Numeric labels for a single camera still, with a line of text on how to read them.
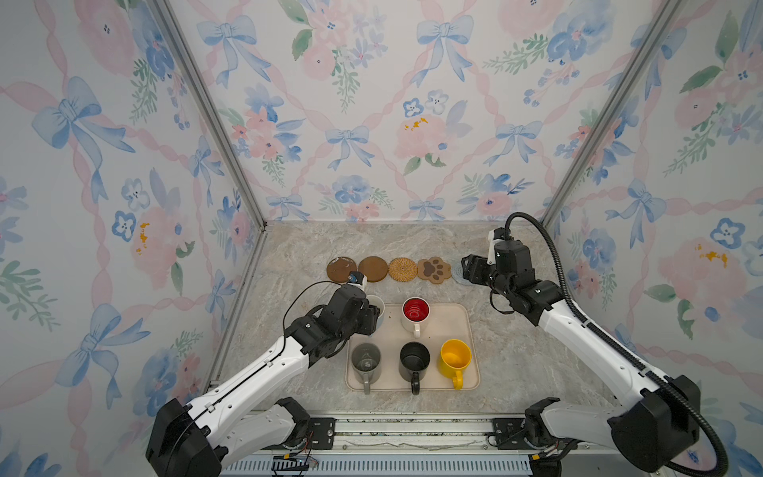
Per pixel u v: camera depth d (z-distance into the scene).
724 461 0.36
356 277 0.69
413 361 0.83
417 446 0.73
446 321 0.93
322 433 0.74
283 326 0.54
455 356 0.84
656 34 0.72
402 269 1.07
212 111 0.86
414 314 0.93
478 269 0.71
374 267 1.07
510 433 0.73
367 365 0.82
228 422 0.42
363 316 0.69
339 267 1.07
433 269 1.06
